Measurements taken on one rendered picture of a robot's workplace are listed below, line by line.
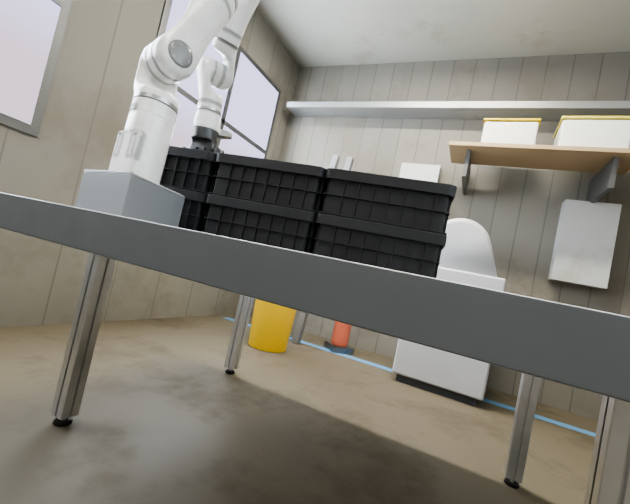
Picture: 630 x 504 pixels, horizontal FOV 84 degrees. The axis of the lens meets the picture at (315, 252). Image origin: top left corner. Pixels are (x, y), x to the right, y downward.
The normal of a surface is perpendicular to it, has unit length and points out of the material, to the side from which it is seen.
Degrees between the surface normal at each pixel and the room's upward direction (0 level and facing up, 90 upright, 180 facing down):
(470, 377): 90
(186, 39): 81
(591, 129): 90
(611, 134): 90
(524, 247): 90
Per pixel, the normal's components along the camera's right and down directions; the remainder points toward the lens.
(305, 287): -0.40, -0.13
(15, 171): 0.89, 0.18
